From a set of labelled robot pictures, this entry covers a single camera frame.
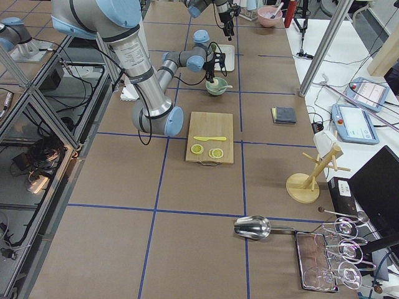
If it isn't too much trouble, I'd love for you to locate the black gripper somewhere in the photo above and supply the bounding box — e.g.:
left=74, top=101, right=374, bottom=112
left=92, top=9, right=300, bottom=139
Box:
left=204, top=52, right=226, bottom=83
left=217, top=3, right=241, bottom=41

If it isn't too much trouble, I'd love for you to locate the white steamed bun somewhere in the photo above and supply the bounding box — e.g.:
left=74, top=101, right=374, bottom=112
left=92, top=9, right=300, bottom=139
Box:
left=209, top=79, right=218, bottom=86

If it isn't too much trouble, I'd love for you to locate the cream ceramic spoon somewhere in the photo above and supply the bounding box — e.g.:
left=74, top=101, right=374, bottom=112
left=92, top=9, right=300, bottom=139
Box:
left=214, top=85, right=233, bottom=92

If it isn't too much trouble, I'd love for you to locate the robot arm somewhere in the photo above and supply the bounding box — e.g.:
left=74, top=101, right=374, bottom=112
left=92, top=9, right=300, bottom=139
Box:
left=52, top=1, right=225, bottom=136
left=181, top=0, right=241, bottom=41

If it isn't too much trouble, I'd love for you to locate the light green bowl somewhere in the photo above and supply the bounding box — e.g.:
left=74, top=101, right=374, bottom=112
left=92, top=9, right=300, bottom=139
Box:
left=205, top=77, right=228, bottom=96

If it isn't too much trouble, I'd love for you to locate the pink bowl with ice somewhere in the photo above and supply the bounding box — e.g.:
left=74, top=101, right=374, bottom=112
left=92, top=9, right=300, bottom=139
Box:
left=257, top=6, right=282, bottom=27

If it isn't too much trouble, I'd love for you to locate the cream bear serving tray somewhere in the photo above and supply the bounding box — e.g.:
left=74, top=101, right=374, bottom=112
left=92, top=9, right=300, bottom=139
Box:
left=219, top=44, right=235, bottom=72

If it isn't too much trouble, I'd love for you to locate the yellow plastic knife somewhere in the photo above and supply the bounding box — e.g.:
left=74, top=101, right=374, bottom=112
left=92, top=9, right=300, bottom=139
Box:
left=193, top=136, right=227, bottom=141

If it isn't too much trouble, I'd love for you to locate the wooden cutting board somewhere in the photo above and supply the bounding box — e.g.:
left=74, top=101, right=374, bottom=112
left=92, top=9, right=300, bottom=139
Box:
left=185, top=112, right=234, bottom=165

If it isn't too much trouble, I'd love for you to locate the red cylinder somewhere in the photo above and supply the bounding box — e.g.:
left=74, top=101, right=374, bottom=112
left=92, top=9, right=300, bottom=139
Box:
left=284, top=0, right=297, bottom=28

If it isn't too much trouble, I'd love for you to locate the lower lemon slice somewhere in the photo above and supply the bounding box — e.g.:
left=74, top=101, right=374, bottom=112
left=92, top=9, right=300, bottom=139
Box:
left=190, top=144, right=204, bottom=154

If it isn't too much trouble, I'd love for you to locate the upper lemon slice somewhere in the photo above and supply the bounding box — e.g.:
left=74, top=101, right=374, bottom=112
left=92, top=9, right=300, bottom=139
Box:
left=212, top=148, right=224, bottom=158

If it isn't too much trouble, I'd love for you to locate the folded grey cloth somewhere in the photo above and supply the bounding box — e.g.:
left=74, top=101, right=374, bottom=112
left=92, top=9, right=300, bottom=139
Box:
left=271, top=107, right=297, bottom=124

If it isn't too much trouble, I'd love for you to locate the black tripod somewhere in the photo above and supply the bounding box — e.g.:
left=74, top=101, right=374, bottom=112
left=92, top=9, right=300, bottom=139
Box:
left=294, top=0, right=314, bottom=60

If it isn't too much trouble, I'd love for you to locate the wooden mug tree stand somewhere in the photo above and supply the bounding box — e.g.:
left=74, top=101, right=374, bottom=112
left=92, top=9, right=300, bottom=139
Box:
left=286, top=143, right=350, bottom=204

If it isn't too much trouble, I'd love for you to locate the far blue teach pendant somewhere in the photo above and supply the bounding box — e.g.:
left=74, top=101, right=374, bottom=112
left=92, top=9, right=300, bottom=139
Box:
left=345, top=77, right=389, bottom=112

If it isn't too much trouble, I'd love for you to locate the blue teach pendant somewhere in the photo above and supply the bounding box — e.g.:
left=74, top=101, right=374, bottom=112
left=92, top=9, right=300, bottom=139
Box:
left=345, top=77, right=389, bottom=112
left=331, top=104, right=380, bottom=145

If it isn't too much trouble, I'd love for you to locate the near blue teach pendant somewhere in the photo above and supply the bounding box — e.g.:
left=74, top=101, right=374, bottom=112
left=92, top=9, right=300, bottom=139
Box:
left=331, top=104, right=380, bottom=145

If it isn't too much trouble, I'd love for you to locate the metal scoop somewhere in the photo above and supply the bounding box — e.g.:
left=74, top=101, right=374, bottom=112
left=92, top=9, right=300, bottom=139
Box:
left=234, top=216, right=295, bottom=240

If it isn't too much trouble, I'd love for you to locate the black monitor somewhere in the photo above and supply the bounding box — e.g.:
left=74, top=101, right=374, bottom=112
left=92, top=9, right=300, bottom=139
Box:
left=349, top=146, right=398, bottom=237

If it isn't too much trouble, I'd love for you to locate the wine glass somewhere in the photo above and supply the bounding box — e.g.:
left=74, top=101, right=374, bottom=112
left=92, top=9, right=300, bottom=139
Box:
left=334, top=217, right=358, bottom=239
left=337, top=262, right=362, bottom=290
left=337, top=240, right=363, bottom=264

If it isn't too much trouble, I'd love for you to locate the dark framed tray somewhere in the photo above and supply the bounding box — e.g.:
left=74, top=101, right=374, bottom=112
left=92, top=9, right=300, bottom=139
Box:
left=294, top=230, right=339, bottom=293

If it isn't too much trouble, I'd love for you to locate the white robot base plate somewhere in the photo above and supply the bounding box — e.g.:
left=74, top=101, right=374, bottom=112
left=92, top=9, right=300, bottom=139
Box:
left=120, top=77, right=139, bottom=102

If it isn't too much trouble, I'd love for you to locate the aluminium frame post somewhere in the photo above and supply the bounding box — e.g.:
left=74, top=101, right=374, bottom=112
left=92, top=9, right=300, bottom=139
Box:
left=299, top=0, right=353, bottom=97

